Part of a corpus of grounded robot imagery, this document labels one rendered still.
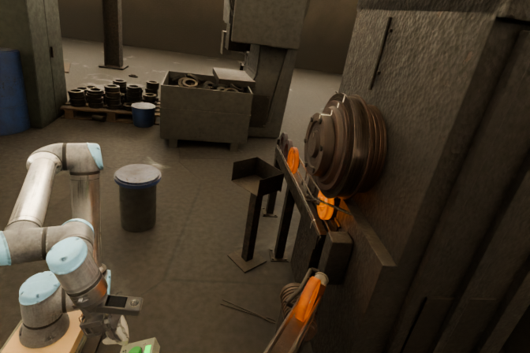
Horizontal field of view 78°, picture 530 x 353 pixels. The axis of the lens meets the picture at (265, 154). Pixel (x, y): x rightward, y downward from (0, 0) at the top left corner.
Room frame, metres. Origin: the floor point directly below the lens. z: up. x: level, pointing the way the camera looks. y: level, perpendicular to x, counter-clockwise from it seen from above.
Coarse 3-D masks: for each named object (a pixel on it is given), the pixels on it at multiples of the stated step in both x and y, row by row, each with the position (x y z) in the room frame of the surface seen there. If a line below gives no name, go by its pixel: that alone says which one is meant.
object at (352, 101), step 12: (336, 96) 1.46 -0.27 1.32; (348, 96) 1.40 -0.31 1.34; (348, 108) 1.30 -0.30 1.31; (360, 108) 1.30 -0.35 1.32; (360, 120) 1.24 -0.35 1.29; (360, 132) 1.20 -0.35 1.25; (360, 144) 1.18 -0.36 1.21; (360, 156) 1.17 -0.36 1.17; (348, 168) 1.16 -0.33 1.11; (360, 168) 1.16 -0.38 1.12; (348, 180) 1.16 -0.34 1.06; (324, 192) 1.32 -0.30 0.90; (336, 192) 1.20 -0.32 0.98; (348, 192) 1.20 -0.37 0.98
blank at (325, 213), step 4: (320, 192) 1.43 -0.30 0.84; (320, 196) 1.41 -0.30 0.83; (324, 196) 1.37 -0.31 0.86; (324, 200) 1.36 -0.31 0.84; (328, 200) 1.32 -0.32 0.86; (332, 200) 1.33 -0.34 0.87; (324, 204) 1.35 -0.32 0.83; (332, 204) 1.32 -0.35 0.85; (320, 208) 1.38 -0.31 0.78; (324, 208) 1.34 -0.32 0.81; (328, 208) 1.31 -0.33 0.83; (332, 208) 1.31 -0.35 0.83; (320, 212) 1.37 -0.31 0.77; (324, 212) 1.33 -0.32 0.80; (328, 212) 1.31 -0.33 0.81; (332, 212) 1.31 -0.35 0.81; (320, 216) 1.36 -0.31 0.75; (324, 216) 1.31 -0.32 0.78; (328, 216) 1.31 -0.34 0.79
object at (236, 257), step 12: (240, 168) 1.91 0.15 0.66; (252, 168) 1.99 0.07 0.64; (264, 168) 1.96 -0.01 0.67; (276, 168) 1.88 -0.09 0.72; (240, 180) 1.88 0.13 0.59; (252, 180) 1.90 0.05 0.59; (264, 180) 1.72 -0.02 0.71; (276, 180) 1.79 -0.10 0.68; (252, 192) 1.73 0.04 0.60; (264, 192) 1.73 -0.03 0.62; (252, 204) 1.81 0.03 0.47; (252, 216) 1.80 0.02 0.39; (252, 228) 1.80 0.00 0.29; (252, 240) 1.82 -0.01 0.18; (240, 252) 1.88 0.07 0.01; (252, 252) 1.83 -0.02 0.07; (240, 264) 1.76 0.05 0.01; (252, 264) 1.78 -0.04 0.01
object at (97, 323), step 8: (104, 296) 0.64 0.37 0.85; (96, 304) 0.61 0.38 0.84; (88, 312) 0.62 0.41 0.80; (88, 320) 0.62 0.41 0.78; (96, 320) 0.61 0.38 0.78; (104, 320) 0.62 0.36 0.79; (112, 320) 0.63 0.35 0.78; (80, 328) 0.60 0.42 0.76; (88, 328) 0.60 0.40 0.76; (96, 328) 0.61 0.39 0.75; (104, 328) 0.61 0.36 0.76; (88, 336) 0.60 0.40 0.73
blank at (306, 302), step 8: (312, 280) 0.89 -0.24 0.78; (304, 288) 0.86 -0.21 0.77; (312, 288) 0.86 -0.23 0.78; (304, 296) 0.84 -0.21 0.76; (312, 296) 0.86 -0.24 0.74; (304, 304) 0.82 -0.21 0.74; (312, 304) 0.90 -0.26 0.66; (296, 312) 0.82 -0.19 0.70; (304, 312) 0.81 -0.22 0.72; (304, 320) 0.83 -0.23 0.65
